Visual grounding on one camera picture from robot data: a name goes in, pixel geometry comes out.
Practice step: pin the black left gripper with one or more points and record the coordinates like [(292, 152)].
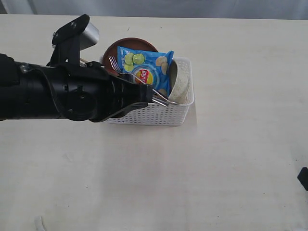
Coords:
[(95, 95)]

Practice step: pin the silver table knife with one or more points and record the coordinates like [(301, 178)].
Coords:
[(159, 102)]

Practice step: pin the silver fork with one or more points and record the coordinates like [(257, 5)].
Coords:
[(131, 76)]

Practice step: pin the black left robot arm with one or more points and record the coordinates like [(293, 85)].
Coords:
[(66, 91)]

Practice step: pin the blue Lays chips bag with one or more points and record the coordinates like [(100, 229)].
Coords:
[(149, 67)]

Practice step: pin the white perforated plastic basket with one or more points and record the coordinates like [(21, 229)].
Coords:
[(157, 115)]

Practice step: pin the speckled white ceramic bowl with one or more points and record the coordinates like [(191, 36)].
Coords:
[(179, 74)]

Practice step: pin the brown round plate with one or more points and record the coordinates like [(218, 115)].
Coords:
[(132, 43)]

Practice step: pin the black object at right edge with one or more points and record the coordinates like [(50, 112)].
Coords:
[(303, 177)]

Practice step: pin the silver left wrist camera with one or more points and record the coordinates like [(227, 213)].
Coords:
[(69, 40)]

